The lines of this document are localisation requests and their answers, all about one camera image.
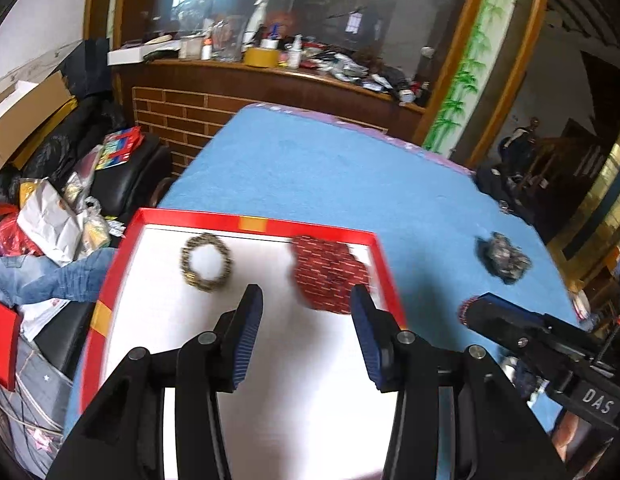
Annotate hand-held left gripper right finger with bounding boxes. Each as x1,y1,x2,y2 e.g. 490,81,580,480
350,285,570,480

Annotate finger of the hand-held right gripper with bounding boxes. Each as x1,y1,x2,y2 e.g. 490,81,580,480
465,292,615,377

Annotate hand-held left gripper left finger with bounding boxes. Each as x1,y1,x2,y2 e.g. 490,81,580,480
45,284,265,480

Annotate black bead bracelet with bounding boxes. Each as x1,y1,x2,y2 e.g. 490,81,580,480
502,355,548,408

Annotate red tray with white inside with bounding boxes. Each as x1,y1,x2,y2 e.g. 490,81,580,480
79,207,409,480

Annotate person's right hand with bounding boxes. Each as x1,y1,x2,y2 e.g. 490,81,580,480
550,412,590,466

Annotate grey patterned scrunchie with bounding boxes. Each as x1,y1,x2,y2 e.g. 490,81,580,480
477,231,533,283

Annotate black clothes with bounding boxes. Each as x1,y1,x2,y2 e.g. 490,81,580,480
474,162,545,226

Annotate black leather sofa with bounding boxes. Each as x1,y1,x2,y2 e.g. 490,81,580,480
35,95,173,241

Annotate blue jeans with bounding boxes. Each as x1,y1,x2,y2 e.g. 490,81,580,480
0,247,116,306

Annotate star print denim cloth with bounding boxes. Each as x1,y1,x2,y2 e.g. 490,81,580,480
0,340,76,476

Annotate white plastic bag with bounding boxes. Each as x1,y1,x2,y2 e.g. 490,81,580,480
17,180,88,267

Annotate colourful book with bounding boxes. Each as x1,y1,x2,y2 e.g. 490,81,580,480
96,126,143,171

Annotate red box lid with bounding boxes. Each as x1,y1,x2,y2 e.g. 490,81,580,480
0,297,21,391

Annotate bamboo painted pillar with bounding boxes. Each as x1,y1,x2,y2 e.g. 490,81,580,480
422,0,520,153

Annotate red plastic bag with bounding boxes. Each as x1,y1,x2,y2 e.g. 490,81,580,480
0,203,41,258

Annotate counter clutter pile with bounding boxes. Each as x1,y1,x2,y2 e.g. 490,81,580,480
300,42,433,107

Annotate yellow tape roll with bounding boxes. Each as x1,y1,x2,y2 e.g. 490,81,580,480
242,46,281,68

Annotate clear jar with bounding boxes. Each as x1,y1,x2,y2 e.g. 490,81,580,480
210,17,245,63

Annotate white flat box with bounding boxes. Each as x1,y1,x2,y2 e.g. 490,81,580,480
107,42,183,66

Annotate cardboard box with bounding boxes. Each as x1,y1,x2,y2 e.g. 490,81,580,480
0,71,78,173

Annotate dark blue bag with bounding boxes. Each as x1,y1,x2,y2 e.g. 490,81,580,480
65,37,113,98

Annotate white spray bottle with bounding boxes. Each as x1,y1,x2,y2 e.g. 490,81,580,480
245,0,268,46

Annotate red bead bracelet pile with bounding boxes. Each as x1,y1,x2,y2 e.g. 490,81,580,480
290,235,371,315

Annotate dark gold bead bracelet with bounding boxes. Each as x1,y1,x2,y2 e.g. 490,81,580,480
179,232,235,293

